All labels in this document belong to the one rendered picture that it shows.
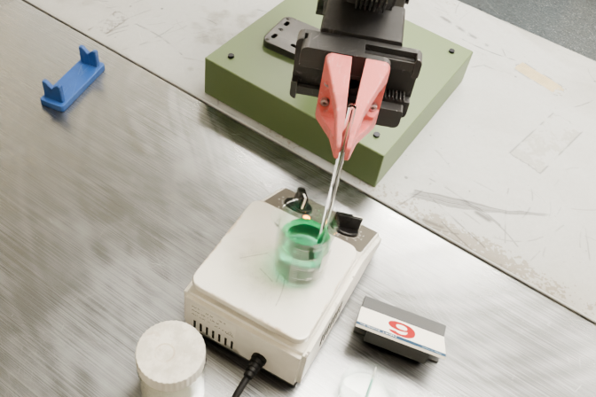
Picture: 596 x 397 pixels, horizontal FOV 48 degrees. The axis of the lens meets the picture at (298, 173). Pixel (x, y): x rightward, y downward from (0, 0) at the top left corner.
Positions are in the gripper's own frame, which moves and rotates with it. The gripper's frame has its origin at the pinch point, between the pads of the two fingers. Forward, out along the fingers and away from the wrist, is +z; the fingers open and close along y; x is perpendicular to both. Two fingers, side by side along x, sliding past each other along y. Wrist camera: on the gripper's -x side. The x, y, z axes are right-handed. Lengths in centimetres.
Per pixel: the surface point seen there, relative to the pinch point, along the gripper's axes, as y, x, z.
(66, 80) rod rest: -36, 25, -27
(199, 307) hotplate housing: -9.7, 19.4, 4.8
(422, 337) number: 12.0, 23.4, 1.0
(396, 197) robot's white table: 8.9, 25.8, -18.8
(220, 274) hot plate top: -8.4, 16.7, 2.5
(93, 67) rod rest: -33, 25, -31
